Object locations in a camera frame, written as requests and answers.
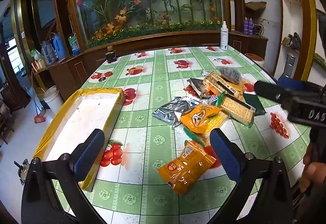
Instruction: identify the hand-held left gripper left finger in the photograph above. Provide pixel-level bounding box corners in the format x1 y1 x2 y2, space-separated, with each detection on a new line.
22 128 107 224

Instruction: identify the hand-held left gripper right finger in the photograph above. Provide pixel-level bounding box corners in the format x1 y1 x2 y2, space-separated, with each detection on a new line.
204 128 293 224

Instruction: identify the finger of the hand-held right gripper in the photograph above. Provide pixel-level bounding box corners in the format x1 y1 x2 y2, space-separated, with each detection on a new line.
255 80 326 128
278 76 324 92

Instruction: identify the dark green packet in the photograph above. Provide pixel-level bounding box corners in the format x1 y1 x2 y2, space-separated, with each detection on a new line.
242 93 267 117

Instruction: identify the yellow snack box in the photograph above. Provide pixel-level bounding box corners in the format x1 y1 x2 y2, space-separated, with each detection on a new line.
229 83 245 100

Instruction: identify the clear cracker pack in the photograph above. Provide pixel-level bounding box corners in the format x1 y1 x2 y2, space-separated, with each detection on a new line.
218 94 256 128

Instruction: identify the yellow-edged white tray box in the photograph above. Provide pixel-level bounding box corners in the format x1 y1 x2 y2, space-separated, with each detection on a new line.
33 88 126 192

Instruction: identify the clear dark seed packet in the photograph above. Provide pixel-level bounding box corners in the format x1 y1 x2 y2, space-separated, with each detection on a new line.
216 66 242 85

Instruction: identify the plain orange snack packet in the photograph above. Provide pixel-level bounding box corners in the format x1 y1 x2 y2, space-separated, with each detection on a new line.
156 139 217 196

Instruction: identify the orange cartoon snack packet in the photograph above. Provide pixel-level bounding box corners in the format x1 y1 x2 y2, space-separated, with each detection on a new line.
180 102 222 135

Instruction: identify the tan biscuit pack black label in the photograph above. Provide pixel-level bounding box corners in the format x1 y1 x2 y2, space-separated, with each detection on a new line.
203 72 245 100

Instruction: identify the black silver foil packet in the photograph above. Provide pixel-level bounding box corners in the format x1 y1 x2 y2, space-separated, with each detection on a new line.
188 78 205 98

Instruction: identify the person's right hand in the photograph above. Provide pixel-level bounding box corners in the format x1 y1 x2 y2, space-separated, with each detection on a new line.
300 144 317 193

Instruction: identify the metal canister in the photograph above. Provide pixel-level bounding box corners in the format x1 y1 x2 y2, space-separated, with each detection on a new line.
283 53 298 78

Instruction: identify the orange lidded bin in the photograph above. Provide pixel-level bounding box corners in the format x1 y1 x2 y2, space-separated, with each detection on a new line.
244 53 263 67

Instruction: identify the red broom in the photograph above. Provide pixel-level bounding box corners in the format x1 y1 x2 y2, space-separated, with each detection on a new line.
23 71 46 124

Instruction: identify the white plastic bucket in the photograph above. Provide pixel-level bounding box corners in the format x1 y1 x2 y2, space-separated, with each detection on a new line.
43 86 64 114

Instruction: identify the small electric motor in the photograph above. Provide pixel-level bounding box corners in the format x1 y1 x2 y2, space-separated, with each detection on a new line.
14 159 32 185

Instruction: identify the white spray bottle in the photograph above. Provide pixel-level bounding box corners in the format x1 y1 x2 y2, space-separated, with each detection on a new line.
220 21 229 51

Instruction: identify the green checkered fruit tablecloth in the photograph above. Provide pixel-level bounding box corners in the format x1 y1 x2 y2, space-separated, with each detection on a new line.
51 44 312 224

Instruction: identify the low wooden cabinet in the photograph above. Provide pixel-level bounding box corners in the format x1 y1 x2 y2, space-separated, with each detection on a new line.
33 31 269 92

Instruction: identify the dark glass bottle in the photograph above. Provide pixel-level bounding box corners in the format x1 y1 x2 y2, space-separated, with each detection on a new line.
106 46 117 64

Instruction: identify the orange white box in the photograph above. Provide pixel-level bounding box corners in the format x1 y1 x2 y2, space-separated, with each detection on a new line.
32 59 47 72

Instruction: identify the grey thermos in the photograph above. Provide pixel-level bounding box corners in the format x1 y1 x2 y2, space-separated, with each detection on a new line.
41 40 56 64

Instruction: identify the blue thermos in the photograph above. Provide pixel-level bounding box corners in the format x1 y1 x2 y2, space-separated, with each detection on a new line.
52 32 67 60

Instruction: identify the window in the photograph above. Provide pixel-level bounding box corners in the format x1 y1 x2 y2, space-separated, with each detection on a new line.
7 39 22 74

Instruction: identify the coiled wire bundle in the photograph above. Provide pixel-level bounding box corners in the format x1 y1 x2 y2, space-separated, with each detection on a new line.
253 20 265 36

